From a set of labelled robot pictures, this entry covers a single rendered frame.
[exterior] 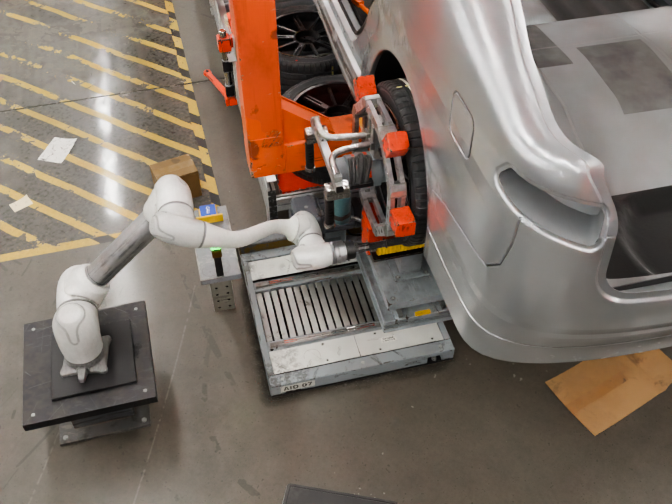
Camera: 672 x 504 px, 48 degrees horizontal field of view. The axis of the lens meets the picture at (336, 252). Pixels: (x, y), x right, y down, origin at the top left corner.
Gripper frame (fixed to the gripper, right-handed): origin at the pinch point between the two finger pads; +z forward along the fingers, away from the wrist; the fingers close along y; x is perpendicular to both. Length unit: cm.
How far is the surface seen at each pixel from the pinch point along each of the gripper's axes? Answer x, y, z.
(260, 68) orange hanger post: 78, -13, -39
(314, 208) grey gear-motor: 19, -52, -21
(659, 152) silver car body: 17, 27, 103
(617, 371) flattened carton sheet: -75, -14, 94
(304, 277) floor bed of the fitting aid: -12, -66, -30
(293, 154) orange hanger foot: 45, -46, -27
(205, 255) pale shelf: 7, -34, -74
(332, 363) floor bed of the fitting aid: -49, -30, -29
